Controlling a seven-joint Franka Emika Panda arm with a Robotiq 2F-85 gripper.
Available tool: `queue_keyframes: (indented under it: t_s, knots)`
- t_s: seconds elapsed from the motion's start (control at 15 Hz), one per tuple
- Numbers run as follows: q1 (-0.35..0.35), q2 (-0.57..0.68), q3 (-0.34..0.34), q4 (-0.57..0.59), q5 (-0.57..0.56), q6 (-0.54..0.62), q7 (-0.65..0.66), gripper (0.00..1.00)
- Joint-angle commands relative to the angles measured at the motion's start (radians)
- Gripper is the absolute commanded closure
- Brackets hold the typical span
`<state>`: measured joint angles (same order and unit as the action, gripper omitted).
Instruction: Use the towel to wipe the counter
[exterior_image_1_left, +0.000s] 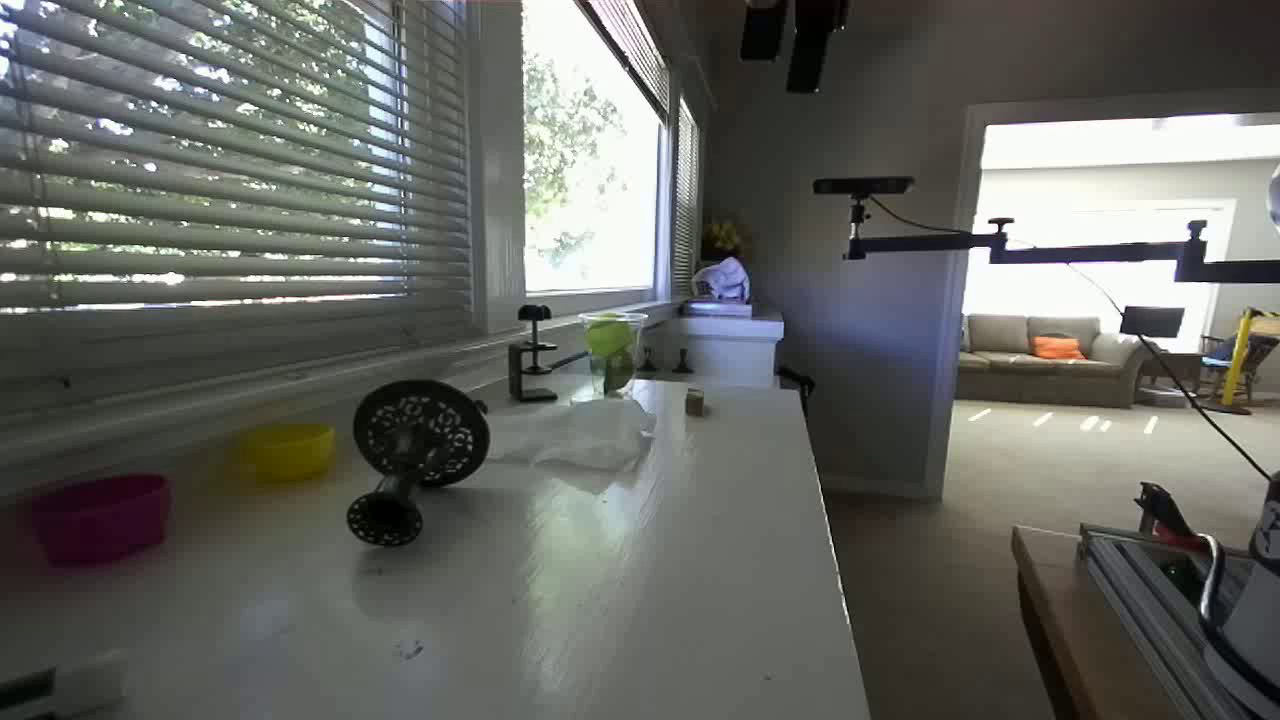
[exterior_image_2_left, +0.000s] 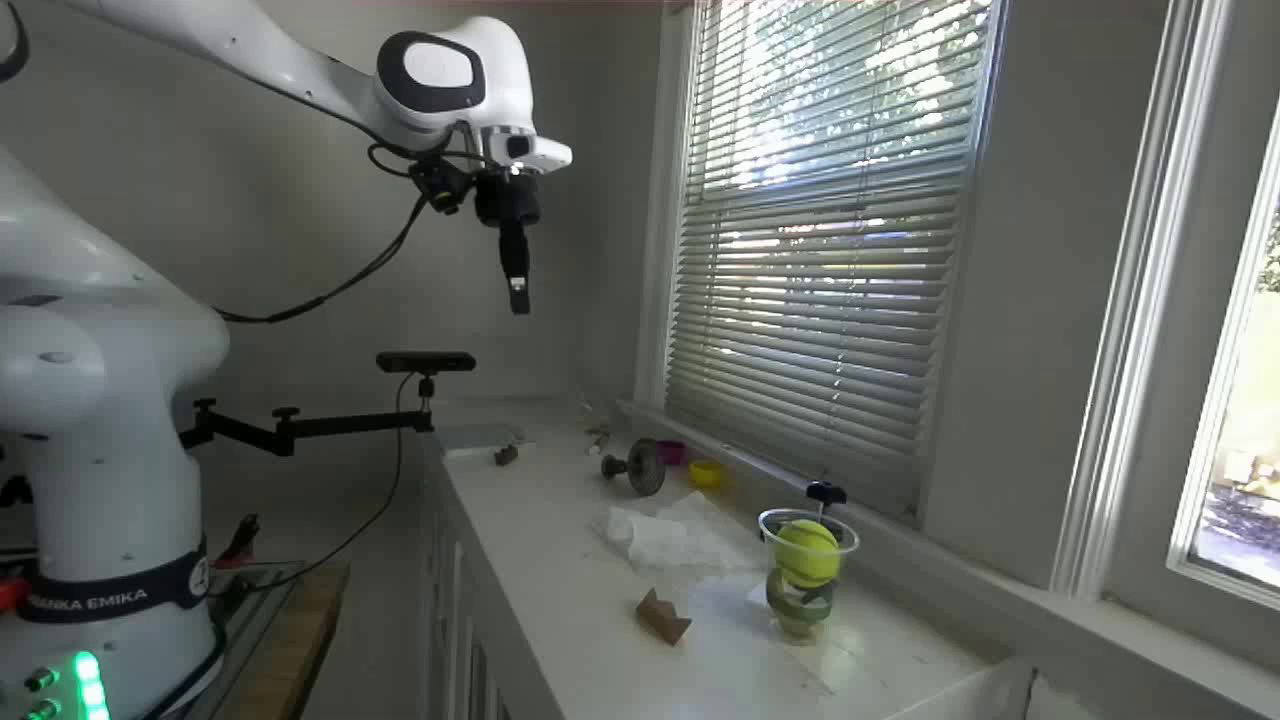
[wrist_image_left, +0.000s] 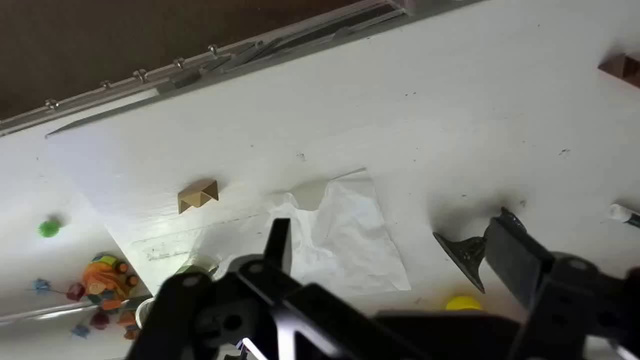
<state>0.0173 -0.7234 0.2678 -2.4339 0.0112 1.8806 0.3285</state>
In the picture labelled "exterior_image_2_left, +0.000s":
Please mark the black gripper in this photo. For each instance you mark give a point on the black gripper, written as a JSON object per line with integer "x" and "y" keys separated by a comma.
{"x": 510, "y": 204}

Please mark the white paper towel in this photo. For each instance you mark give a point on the white paper towel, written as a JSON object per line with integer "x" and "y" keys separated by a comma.
{"x": 689, "y": 534}

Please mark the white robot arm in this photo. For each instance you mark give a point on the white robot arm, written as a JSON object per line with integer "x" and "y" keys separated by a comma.
{"x": 97, "y": 347}

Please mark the white cabinet under counter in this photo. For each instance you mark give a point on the white cabinet under counter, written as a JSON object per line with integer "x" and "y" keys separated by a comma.
{"x": 479, "y": 658}

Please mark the small dark brown object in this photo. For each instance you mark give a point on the small dark brown object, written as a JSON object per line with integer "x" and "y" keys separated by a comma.
{"x": 501, "y": 458}

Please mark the pink small object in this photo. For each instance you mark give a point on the pink small object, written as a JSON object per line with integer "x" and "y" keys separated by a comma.
{"x": 675, "y": 454}

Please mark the yellow small object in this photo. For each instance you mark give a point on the yellow small object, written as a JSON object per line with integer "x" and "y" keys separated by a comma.
{"x": 705, "y": 474}

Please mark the white window blinds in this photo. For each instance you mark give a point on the white window blinds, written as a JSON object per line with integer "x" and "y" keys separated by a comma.
{"x": 823, "y": 198}

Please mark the brown wooden block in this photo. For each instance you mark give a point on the brown wooden block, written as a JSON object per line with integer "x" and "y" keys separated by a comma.
{"x": 663, "y": 616}

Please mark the small dark blue clip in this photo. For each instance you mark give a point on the small dark blue clip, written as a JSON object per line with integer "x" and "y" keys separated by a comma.
{"x": 824, "y": 492}

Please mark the clear plastic cup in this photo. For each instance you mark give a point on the clear plastic cup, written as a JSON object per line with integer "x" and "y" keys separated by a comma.
{"x": 800, "y": 608}

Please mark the yellow-green tennis ball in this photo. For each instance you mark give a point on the yellow-green tennis ball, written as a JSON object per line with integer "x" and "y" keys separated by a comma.
{"x": 810, "y": 555}

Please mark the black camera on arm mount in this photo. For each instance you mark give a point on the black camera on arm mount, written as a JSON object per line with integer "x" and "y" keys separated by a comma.
{"x": 294, "y": 425}

